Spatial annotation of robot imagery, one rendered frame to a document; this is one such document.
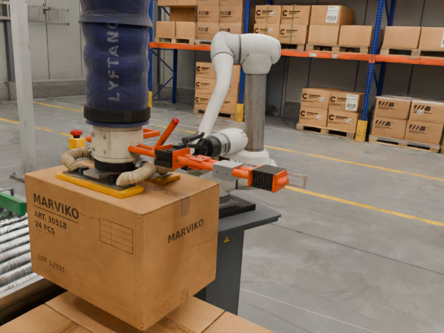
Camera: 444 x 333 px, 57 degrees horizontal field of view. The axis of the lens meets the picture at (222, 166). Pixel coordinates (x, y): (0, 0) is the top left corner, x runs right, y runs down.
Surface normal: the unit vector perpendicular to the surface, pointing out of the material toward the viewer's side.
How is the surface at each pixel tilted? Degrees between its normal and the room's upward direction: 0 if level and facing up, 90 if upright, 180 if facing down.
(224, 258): 90
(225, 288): 90
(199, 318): 0
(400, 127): 91
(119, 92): 74
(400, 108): 92
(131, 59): 68
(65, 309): 0
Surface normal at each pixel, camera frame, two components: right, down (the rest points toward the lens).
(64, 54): 0.84, 0.19
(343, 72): -0.54, 0.20
